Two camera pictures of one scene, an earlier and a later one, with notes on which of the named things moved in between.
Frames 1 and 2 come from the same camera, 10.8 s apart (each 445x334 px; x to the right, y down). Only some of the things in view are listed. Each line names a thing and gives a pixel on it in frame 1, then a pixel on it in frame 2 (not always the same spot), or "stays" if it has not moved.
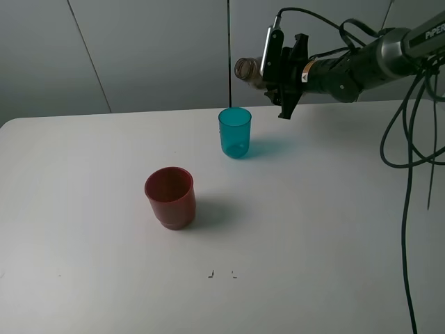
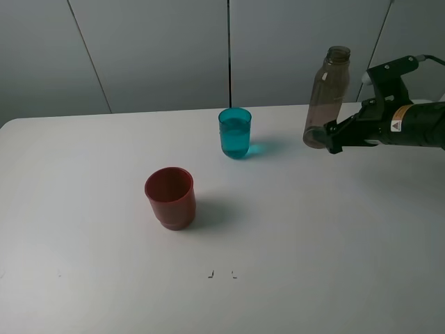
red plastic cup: x=171 y=192 stays
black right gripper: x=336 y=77 → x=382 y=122
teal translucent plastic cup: x=235 y=129 stays
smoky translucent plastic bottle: x=248 y=69 → x=328 y=96
